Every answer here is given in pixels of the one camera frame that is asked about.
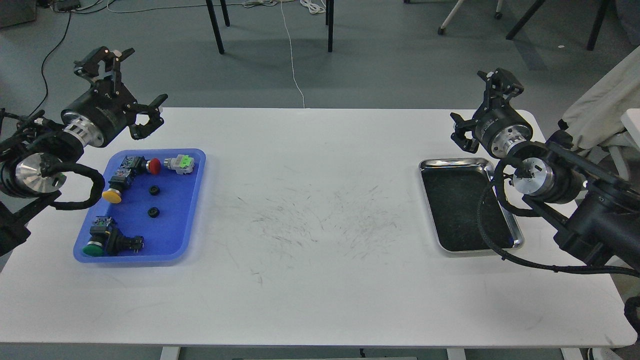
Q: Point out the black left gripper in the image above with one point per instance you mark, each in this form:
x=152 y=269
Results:
x=96 y=117

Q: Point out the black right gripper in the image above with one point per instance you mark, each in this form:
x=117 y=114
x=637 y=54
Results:
x=497 y=128

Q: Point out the small black gear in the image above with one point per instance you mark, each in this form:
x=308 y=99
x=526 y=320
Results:
x=153 y=212
x=154 y=190

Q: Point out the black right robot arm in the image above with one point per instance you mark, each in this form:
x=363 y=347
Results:
x=595 y=213

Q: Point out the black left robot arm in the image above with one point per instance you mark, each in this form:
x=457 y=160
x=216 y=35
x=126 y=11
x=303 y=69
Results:
x=37 y=156

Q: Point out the steel tray with black mat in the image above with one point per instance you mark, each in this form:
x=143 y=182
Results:
x=453 y=190

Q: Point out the beige cloth cover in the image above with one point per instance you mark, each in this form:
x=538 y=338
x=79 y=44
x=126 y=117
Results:
x=596 y=115

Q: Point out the blue plastic tray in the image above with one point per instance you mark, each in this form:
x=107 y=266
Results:
x=165 y=237

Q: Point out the black chair leg left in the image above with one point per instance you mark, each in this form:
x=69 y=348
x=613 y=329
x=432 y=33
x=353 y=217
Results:
x=210 y=7

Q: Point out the black chair leg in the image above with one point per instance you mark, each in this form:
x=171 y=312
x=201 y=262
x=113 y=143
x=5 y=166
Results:
x=210 y=7
x=329 y=15

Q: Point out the black chair leg right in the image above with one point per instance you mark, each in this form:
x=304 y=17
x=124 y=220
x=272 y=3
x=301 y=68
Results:
x=329 y=15

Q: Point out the red push button switch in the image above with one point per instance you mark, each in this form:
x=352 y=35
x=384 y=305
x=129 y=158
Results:
x=141 y=165

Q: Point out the yellow push button switch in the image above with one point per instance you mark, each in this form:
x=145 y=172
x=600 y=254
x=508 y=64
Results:
x=120 y=181

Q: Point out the grey switch with green label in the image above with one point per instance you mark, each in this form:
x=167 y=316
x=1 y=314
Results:
x=182 y=164

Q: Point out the green push button switch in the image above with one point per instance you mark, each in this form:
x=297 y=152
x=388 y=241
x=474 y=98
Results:
x=107 y=239

